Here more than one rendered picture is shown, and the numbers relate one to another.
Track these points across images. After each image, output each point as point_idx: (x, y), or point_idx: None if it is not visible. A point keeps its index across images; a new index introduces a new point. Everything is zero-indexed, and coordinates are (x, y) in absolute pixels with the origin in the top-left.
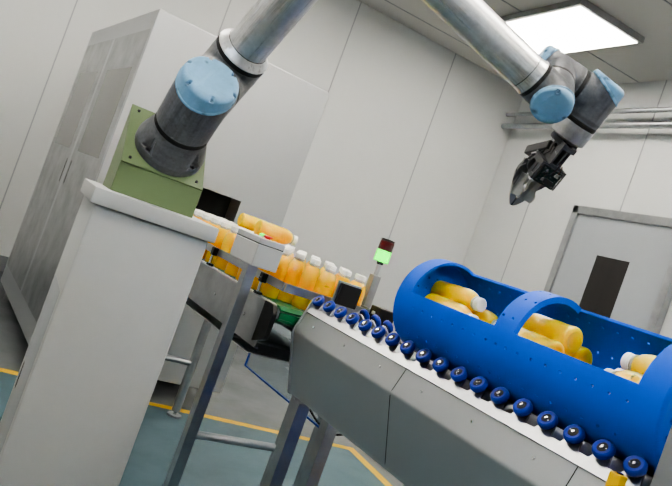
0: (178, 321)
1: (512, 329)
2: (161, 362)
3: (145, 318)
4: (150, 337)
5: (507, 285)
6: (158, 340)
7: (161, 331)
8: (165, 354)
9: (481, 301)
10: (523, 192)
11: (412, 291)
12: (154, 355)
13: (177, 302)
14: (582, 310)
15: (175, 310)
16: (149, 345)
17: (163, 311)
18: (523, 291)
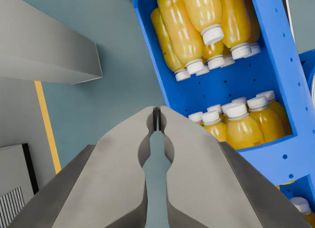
0: (15, 57)
1: None
2: (35, 63)
3: (2, 63)
4: (17, 63)
5: (260, 18)
6: (21, 62)
7: (16, 61)
8: (32, 62)
9: (212, 40)
10: (168, 156)
11: (136, 7)
12: (29, 64)
13: (1, 57)
14: (308, 175)
15: (6, 58)
16: (21, 64)
17: (3, 60)
18: (271, 57)
